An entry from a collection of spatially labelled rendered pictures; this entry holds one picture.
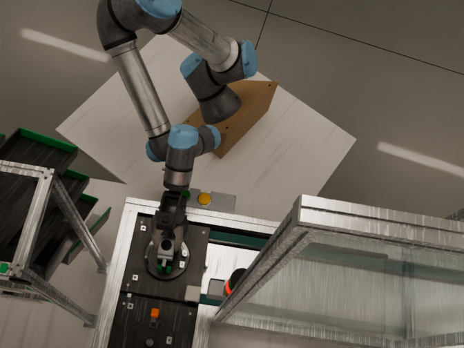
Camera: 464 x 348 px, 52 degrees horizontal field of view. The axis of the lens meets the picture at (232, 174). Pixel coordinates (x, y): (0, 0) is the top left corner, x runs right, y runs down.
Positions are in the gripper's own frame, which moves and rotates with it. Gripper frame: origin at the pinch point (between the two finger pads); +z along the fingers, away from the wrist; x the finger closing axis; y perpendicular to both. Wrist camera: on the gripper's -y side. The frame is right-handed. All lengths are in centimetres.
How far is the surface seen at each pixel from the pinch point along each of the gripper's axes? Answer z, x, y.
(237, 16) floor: -49, -12, 212
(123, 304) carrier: 21.4, 9.8, -0.7
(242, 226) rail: 1.1, -22.5, 21.7
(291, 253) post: -42, -20, -63
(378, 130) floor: -3, -108, 164
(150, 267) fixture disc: 11.8, 4.1, 6.4
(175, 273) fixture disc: 12.1, -3.4, 6.0
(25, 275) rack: -23, 19, -51
